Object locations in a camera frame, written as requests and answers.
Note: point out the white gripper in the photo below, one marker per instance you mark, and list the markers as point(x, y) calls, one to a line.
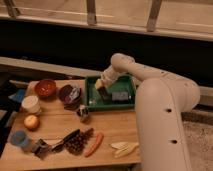
point(108, 77)

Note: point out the black whiteboard eraser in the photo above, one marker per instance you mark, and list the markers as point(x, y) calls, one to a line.
point(104, 94)

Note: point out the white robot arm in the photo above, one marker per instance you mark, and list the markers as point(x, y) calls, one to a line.
point(160, 100)

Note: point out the green plastic tray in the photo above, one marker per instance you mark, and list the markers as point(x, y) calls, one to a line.
point(94, 102)

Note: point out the grey sponge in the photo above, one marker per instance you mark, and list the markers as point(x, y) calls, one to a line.
point(120, 96)

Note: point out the purple bowl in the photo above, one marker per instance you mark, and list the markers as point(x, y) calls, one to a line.
point(70, 96)

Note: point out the small metal cup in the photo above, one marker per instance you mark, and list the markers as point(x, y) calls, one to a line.
point(83, 113)

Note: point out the orange red bowl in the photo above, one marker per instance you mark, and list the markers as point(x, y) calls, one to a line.
point(45, 88)

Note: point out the orange carrot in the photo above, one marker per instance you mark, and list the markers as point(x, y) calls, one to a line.
point(95, 145)

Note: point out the bunch of dark grapes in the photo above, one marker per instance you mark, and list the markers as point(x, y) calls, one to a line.
point(77, 144)

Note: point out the white cup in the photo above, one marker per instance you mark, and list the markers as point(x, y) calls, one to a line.
point(31, 104)

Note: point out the yellow apple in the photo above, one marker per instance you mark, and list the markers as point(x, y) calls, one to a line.
point(31, 122)

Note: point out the blue cloth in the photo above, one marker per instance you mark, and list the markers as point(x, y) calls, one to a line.
point(18, 96)

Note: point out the blue cup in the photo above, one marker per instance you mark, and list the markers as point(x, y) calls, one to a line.
point(19, 139)

